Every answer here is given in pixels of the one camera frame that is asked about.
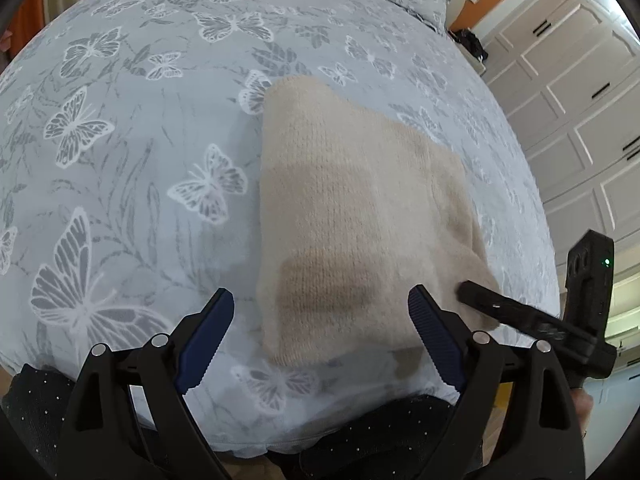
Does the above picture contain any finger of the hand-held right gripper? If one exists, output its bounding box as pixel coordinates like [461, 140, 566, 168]
[457, 280, 576, 342]

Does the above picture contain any beige sweater with black hearts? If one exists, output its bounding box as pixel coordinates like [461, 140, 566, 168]
[255, 75, 501, 369]

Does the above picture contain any butterfly print duvet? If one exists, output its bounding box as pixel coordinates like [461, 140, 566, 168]
[0, 0, 561, 461]

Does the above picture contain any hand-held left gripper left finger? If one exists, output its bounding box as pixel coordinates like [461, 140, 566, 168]
[59, 288, 236, 480]

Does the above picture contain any person's right hand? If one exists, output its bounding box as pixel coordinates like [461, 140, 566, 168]
[571, 390, 595, 443]

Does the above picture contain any orange curtain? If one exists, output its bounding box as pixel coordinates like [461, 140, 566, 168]
[10, 0, 51, 47]

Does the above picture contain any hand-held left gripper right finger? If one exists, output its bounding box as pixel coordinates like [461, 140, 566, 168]
[407, 284, 587, 480]

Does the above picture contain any white panelled wardrobe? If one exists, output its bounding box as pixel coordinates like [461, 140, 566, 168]
[470, 0, 640, 322]

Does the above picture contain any person's dark sparkly clothing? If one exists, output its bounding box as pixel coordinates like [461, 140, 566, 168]
[0, 364, 487, 480]

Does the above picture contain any black bag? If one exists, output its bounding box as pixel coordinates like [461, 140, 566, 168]
[450, 27, 489, 64]

